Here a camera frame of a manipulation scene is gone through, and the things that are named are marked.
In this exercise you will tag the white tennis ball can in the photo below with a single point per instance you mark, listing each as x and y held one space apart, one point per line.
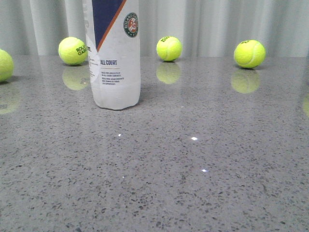
113 42

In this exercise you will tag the centre tennis ball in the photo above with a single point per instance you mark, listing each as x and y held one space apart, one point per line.
169 48

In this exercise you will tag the right tennis ball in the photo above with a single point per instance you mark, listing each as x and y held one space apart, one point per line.
249 54

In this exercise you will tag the grey pleated curtain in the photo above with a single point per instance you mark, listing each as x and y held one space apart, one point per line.
206 28

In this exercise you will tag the tennis ball with black lettering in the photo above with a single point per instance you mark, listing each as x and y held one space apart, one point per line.
72 51

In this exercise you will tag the far left tennis ball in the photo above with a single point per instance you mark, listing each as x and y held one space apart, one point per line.
6 66

